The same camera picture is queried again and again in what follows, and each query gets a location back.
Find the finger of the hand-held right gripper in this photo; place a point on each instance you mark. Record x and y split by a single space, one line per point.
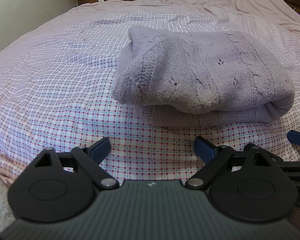
298 137

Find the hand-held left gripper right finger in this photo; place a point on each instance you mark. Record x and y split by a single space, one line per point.
204 148

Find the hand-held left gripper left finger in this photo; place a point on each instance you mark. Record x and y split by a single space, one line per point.
100 148

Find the lilac knitted sweater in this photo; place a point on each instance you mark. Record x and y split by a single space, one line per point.
202 80

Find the pink checked bed sheet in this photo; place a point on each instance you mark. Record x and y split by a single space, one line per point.
65 80

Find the white fluffy cloth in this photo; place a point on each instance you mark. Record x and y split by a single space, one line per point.
0 202

